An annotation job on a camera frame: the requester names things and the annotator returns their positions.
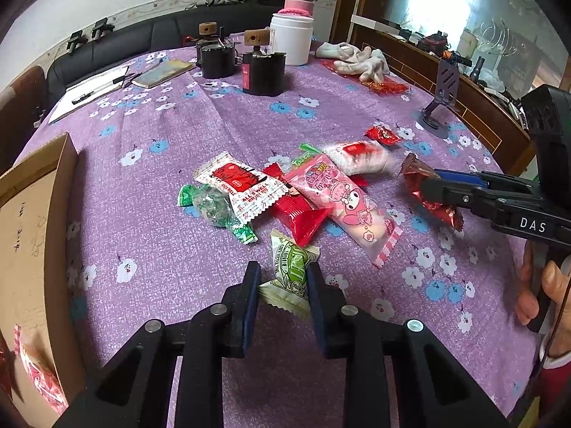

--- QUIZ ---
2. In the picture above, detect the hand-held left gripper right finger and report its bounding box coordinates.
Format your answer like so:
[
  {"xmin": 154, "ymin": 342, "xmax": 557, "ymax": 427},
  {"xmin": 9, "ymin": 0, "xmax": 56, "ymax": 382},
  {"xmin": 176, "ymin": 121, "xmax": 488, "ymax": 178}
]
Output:
[{"xmin": 305, "ymin": 262, "xmax": 511, "ymax": 428}]

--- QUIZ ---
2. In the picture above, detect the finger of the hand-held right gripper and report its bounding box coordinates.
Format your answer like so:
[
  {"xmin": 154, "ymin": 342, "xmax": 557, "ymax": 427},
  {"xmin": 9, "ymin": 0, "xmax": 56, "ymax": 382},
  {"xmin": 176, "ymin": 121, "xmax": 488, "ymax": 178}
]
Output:
[
  {"xmin": 421, "ymin": 177, "xmax": 497, "ymax": 229},
  {"xmin": 435, "ymin": 168, "xmax": 537, "ymax": 195}
]

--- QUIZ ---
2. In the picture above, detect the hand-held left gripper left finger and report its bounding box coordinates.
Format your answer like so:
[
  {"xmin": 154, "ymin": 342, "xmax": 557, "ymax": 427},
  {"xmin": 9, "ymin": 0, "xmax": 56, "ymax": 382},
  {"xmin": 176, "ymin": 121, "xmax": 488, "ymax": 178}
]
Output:
[{"xmin": 54, "ymin": 261, "xmax": 262, "ymax": 428}]

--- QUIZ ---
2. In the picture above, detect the dark red foil snack packet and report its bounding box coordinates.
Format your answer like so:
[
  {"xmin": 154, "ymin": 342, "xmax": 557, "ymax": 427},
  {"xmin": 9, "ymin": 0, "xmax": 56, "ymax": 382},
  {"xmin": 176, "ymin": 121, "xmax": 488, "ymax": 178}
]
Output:
[{"xmin": 398, "ymin": 153, "xmax": 464, "ymax": 231}]

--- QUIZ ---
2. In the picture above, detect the green white snack packet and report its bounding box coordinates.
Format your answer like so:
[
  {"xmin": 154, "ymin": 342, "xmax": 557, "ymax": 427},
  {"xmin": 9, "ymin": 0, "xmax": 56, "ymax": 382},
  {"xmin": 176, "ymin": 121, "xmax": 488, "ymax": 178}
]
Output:
[{"xmin": 258, "ymin": 229, "xmax": 320, "ymax": 319}]

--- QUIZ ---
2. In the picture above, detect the red cartoon girl snack packet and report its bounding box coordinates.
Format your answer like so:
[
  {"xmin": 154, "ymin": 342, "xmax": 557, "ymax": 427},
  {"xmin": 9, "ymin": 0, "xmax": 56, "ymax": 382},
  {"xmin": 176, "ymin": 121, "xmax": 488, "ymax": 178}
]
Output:
[{"xmin": 262, "ymin": 163, "xmax": 333, "ymax": 247}]

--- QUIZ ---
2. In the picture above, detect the pink cartoon snack packet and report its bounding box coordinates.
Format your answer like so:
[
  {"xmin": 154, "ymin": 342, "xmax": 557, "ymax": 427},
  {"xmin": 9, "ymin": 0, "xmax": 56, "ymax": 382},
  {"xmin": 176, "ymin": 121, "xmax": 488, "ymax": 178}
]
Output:
[{"xmin": 285, "ymin": 154, "xmax": 403, "ymax": 269}]

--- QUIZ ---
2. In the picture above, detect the white pink rice cracker packet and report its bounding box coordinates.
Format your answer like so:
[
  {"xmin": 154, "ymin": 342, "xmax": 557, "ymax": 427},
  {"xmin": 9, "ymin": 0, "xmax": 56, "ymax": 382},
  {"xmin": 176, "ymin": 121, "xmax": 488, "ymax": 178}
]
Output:
[{"xmin": 322, "ymin": 139, "xmax": 398, "ymax": 177}]

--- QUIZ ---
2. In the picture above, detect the white red snack packet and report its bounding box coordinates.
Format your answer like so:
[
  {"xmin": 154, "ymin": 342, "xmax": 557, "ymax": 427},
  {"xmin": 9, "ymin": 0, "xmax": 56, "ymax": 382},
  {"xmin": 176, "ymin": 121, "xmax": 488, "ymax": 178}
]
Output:
[{"xmin": 194, "ymin": 152, "xmax": 290, "ymax": 228}]

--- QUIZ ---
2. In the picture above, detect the cardboard box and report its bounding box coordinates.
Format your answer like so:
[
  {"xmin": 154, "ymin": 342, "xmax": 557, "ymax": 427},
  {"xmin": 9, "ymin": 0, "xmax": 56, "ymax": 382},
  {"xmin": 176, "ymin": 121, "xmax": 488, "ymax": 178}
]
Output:
[{"xmin": 0, "ymin": 133, "xmax": 87, "ymax": 421}]

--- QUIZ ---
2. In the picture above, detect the person's right forearm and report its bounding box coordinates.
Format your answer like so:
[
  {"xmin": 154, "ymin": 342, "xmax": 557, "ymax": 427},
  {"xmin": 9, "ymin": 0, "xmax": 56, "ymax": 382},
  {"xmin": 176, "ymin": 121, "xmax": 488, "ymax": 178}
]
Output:
[{"xmin": 533, "ymin": 334, "xmax": 571, "ymax": 428}]

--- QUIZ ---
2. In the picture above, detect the person's right hand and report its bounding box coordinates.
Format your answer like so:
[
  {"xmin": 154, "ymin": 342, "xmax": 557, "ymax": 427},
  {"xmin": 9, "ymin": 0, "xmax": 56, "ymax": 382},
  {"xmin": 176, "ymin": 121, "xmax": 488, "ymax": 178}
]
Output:
[{"xmin": 515, "ymin": 245, "xmax": 571, "ymax": 358}]

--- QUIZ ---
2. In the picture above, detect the wooden sideboard cabinet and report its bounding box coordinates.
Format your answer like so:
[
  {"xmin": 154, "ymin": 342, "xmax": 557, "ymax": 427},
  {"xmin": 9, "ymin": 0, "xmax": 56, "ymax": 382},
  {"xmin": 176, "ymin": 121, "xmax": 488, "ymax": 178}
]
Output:
[{"xmin": 330, "ymin": 0, "xmax": 538, "ymax": 174}]

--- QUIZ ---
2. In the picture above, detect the small red candy packet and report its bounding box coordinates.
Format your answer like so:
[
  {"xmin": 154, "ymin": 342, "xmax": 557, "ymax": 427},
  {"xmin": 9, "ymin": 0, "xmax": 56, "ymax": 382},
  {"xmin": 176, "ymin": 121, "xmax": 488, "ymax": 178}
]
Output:
[{"xmin": 363, "ymin": 126, "xmax": 404, "ymax": 146}]

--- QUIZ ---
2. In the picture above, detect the grey metal phone stand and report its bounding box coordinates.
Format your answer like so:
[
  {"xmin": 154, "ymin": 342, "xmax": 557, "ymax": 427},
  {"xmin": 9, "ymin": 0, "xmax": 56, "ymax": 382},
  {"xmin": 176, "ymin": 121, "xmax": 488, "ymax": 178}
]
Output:
[{"xmin": 413, "ymin": 60, "xmax": 460, "ymax": 140}]

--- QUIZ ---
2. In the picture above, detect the green clear candy packet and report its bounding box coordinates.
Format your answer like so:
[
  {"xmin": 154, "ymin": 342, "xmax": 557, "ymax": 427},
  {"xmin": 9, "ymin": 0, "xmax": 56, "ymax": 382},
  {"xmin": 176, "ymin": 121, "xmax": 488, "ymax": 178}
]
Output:
[{"xmin": 178, "ymin": 183, "xmax": 258, "ymax": 245}]

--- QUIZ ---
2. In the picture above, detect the red plastic packet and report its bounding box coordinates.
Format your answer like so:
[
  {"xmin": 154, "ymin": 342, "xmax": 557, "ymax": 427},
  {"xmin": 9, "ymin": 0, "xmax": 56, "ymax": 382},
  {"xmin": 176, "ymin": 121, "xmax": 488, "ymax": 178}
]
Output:
[{"xmin": 322, "ymin": 60, "xmax": 409, "ymax": 95}]

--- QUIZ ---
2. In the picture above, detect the orange black tool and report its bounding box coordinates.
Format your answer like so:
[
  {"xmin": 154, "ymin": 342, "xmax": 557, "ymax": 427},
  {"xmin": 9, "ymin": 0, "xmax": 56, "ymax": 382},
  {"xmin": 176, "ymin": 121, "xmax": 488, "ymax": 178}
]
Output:
[{"xmin": 441, "ymin": 49, "xmax": 471, "ymax": 67}]

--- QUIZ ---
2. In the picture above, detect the red black tool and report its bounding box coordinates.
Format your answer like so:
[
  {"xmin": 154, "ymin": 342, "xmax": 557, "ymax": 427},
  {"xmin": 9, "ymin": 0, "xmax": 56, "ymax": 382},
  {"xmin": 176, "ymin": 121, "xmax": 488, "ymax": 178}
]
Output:
[{"xmin": 419, "ymin": 31, "xmax": 449, "ymax": 54}]

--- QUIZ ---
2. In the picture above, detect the white glove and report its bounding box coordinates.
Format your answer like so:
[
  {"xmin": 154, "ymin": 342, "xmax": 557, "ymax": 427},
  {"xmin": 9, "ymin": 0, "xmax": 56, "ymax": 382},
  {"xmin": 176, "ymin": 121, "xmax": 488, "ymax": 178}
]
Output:
[
  {"xmin": 314, "ymin": 41, "xmax": 360, "ymax": 61},
  {"xmin": 334, "ymin": 47, "xmax": 389, "ymax": 85}
]

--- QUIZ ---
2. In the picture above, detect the green striped candy packet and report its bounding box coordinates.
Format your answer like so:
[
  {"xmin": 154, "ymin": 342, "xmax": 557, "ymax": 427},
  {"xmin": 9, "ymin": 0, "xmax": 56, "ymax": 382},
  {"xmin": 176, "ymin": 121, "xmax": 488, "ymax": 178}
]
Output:
[{"xmin": 292, "ymin": 143, "xmax": 322, "ymax": 165}]

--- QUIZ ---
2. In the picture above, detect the white flat box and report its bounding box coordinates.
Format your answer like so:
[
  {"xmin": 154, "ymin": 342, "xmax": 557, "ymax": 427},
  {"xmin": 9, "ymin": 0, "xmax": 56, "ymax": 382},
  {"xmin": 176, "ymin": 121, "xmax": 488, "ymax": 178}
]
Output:
[{"xmin": 350, "ymin": 14, "xmax": 402, "ymax": 34}]

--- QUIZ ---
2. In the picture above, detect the purple floral tablecloth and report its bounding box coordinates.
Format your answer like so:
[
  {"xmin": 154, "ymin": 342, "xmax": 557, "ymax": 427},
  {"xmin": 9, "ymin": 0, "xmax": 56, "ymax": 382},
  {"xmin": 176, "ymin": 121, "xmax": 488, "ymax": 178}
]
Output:
[{"xmin": 18, "ymin": 40, "xmax": 542, "ymax": 428}]

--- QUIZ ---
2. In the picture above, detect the white plastic jar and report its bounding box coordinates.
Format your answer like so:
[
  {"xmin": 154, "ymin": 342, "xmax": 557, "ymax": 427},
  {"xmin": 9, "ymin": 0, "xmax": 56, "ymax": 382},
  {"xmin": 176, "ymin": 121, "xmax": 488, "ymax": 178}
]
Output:
[{"xmin": 270, "ymin": 12, "xmax": 314, "ymax": 67}]

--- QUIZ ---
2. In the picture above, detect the pink red snack packet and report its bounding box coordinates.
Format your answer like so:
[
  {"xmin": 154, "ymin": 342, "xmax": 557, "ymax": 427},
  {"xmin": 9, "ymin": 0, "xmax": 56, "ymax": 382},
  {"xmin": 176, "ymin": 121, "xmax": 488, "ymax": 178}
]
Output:
[{"xmin": 13, "ymin": 325, "xmax": 70, "ymax": 415}]

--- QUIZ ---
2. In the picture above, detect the black canister with red label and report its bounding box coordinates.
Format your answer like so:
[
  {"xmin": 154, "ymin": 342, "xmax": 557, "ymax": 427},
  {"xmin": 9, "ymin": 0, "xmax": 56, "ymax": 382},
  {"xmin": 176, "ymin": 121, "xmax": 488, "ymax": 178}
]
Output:
[{"xmin": 242, "ymin": 28, "xmax": 286, "ymax": 97}]

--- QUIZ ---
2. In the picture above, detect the pink thermos with knit sleeve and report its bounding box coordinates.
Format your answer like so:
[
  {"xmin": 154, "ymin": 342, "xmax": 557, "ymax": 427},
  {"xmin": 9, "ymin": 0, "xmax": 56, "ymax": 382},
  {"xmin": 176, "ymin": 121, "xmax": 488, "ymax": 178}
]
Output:
[{"xmin": 279, "ymin": 0, "xmax": 317, "ymax": 21}]

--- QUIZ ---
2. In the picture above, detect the black canister with wooden knob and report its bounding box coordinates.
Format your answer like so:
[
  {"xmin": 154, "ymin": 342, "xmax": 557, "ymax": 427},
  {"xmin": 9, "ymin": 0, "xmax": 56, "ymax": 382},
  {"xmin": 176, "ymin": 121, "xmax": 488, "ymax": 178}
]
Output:
[{"xmin": 195, "ymin": 22, "xmax": 242, "ymax": 80}]

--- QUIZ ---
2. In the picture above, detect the yellowish notebook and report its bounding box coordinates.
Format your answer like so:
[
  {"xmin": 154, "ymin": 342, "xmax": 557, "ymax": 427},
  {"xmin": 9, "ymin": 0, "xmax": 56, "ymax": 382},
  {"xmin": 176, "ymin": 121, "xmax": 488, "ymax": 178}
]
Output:
[{"xmin": 131, "ymin": 59, "xmax": 196, "ymax": 90}]

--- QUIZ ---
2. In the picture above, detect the black white pen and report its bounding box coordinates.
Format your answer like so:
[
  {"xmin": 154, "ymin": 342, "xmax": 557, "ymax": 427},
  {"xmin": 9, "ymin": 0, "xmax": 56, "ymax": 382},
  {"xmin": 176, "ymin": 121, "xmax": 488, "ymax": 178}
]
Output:
[{"xmin": 71, "ymin": 72, "xmax": 130, "ymax": 105}]

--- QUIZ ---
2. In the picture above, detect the white paper pad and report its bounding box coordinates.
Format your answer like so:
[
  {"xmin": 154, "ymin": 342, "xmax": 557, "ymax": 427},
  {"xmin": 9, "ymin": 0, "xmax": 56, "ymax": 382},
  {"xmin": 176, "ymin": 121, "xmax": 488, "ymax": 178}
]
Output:
[{"xmin": 48, "ymin": 66, "xmax": 130, "ymax": 124}]

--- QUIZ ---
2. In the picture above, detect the black leather sofa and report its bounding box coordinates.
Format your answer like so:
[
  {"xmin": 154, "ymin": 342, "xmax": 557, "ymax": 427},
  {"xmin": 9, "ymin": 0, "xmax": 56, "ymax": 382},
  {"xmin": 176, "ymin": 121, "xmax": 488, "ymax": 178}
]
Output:
[{"xmin": 47, "ymin": 2, "xmax": 333, "ymax": 99}]

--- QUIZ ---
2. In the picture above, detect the brown upholstered chair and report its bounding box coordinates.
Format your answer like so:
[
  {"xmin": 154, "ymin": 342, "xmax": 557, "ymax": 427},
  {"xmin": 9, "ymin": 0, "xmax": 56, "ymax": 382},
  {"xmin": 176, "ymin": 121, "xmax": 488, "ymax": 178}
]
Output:
[{"xmin": 0, "ymin": 66, "xmax": 50, "ymax": 174}]

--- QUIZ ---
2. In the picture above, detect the black hand-held device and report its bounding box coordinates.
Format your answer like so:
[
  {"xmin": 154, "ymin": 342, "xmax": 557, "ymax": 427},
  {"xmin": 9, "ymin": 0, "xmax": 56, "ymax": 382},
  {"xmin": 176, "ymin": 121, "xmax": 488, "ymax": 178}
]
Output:
[
  {"xmin": 91, "ymin": 18, "xmax": 114, "ymax": 40},
  {"xmin": 66, "ymin": 30, "xmax": 85, "ymax": 56}
]

